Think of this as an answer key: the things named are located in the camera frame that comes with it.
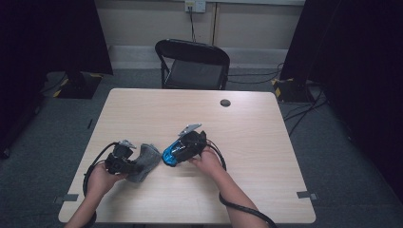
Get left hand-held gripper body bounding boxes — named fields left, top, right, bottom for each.
left=104, top=139, right=137, bottom=175

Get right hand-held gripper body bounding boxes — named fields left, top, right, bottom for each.
left=172, top=123, right=208, bottom=164

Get grey cloth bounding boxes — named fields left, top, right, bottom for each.
left=125, top=142, right=162, bottom=183

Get blue and black toy car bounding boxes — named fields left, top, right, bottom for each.
left=162, top=139, right=191, bottom=168

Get person's right hand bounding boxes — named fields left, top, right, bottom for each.
left=188, top=146, right=224, bottom=179

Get person's left hand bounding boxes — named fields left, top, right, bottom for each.
left=86, top=162, right=127, bottom=200

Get grey tape strip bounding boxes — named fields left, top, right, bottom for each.
left=53, top=193, right=80, bottom=204
left=297, top=190, right=317, bottom=201

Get black folding chair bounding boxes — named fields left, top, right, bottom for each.
left=154, top=38, right=231, bottom=90

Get stand base with yellow tape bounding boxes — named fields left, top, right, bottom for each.
left=52, top=70, right=104, bottom=100
left=270, top=77, right=315, bottom=104

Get black curtain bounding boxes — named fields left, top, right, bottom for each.
left=0, top=0, right=114, bottom=160
left=279, top=0, right=403, bottom=203

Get left hand-held gripper black cable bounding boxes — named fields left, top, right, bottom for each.
left=82, top=142, right=118, bottom=228

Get hand-held gripper black cable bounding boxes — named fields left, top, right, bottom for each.
left=82, top=142, right=118, bottom=228
left=207, top=139, right=278, bottom=228

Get right hand-held gripper black cable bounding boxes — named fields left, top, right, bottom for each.
left=207, top=139, right=278, bottom=228

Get black floor cables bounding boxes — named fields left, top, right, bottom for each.
left=227, top=62, right=329, bottom=137

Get black wall socket cable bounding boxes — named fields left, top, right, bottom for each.
left=188, top=6, right=197, bottom=43

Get white wall socket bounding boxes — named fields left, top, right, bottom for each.
left=184, top=0, right=207, bottom=13

